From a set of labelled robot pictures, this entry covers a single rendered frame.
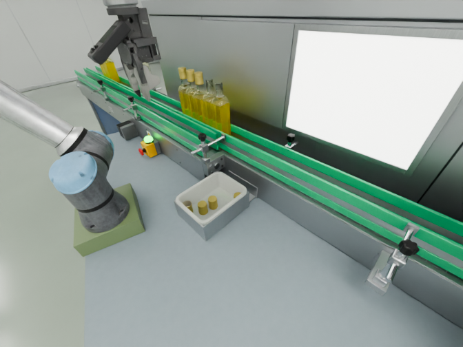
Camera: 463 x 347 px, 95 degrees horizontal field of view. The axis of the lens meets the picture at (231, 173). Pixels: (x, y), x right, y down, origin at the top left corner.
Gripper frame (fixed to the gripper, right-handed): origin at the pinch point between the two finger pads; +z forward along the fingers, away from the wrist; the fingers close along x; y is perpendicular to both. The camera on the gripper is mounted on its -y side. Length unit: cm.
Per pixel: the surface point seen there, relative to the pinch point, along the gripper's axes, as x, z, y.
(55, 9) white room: 590, -16, 107
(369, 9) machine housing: -41, -17, 43
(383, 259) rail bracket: -69, 32, 21
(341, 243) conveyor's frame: -59, 39, 24
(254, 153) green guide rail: -21.9, 23.3, 25.8
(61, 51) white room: 590, 58, 82
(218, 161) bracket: -7.1, 31.4, 20.3
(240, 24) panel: -0.3, -13.3, 42.0
